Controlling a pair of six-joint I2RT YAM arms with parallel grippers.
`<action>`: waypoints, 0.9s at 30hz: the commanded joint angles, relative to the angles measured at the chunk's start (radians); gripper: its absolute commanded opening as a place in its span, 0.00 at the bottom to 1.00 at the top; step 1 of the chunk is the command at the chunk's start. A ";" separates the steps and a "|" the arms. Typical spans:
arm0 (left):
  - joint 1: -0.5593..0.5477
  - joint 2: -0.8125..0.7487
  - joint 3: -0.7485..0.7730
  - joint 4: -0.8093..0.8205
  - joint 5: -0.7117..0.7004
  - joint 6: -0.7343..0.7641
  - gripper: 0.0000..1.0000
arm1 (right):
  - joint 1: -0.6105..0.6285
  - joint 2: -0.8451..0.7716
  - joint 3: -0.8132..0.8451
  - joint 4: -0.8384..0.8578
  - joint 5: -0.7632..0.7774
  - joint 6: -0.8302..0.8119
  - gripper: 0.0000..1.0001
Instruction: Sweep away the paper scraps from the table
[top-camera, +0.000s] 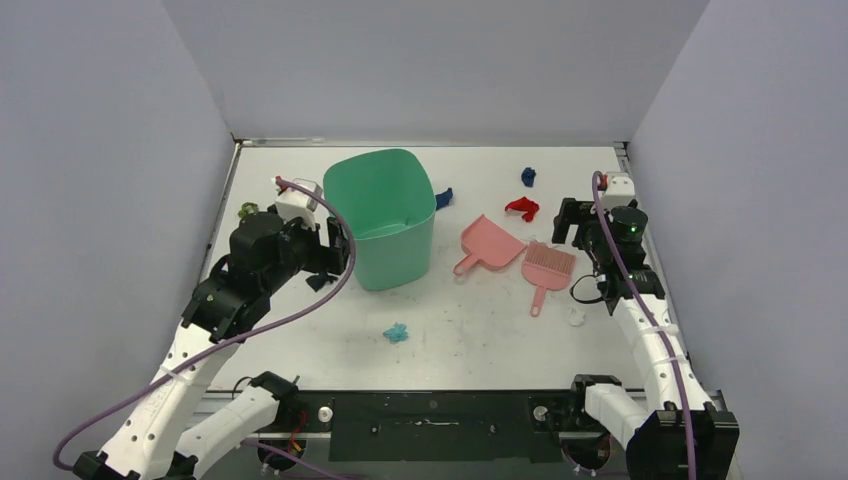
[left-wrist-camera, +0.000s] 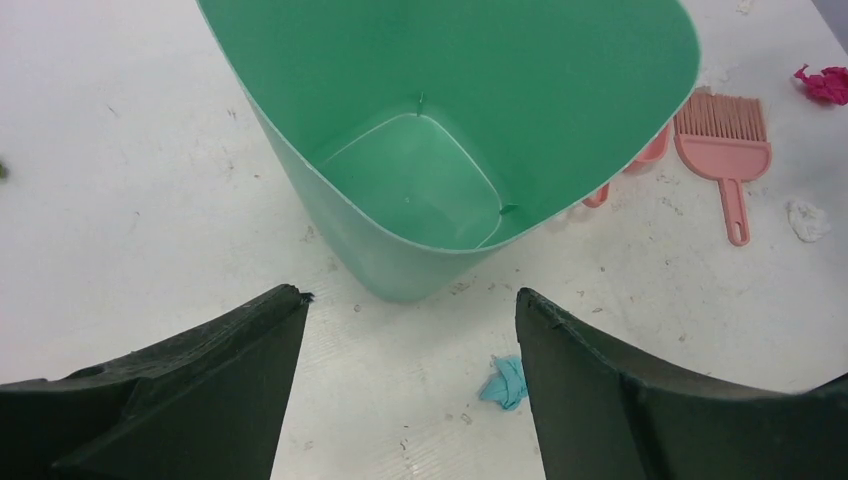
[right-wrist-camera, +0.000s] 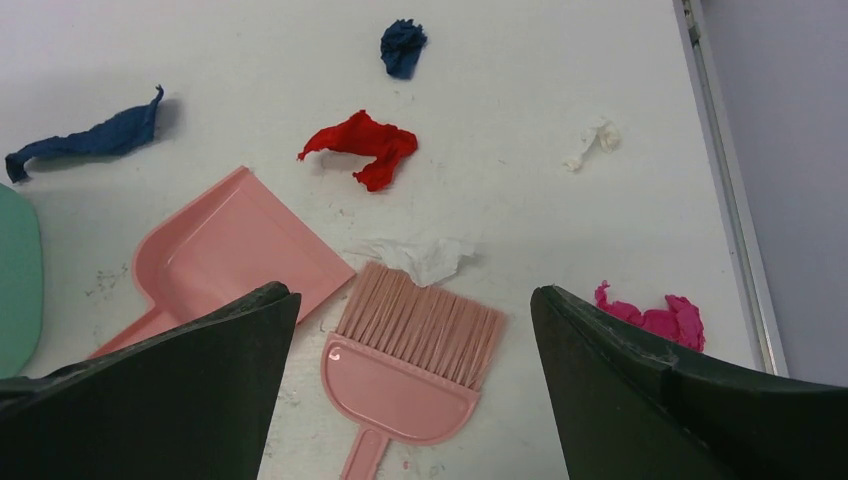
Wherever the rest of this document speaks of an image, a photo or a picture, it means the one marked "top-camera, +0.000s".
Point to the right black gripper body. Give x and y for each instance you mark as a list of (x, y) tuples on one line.
[(568, 220)]

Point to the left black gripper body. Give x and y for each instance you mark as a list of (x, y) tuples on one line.
[(305, 251)]

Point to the pink hand brush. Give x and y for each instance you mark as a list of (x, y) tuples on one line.
[(547, 269)]

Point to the pink plastic dustpan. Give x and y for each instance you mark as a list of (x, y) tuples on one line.
[(487, 244)]

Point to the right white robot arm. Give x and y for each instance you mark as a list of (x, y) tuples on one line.
[(679, 432)]

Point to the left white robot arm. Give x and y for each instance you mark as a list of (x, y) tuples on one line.
[(265, 252)]

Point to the green paper scrap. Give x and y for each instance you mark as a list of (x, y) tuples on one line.
[(247, 209)]

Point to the red paper scrap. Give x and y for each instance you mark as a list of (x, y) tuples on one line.
[(526, 208)]

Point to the white paper scrap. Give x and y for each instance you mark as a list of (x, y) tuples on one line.
[(576, 317)]

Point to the small dark blue paper ball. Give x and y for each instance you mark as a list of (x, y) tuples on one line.
[(528, 176)]

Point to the green plastic bin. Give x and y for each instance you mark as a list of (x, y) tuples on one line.
[(387, 199)]

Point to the light blue paper scrap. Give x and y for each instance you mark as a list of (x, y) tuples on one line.
[(396, 334)]

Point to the long dark blue paper scrap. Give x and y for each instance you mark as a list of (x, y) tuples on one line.
[(444, 198)]

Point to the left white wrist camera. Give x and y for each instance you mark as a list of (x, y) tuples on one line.
[(291, 204)]

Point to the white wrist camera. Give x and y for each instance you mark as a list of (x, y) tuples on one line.
[(291, 204), (616, 189)]

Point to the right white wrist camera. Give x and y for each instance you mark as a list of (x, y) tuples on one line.
[(616, 189)]

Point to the aluminium table edge rail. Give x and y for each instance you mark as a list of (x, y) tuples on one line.
[(320, 142)]

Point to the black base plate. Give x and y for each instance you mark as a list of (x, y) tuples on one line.
[(442, 426)]

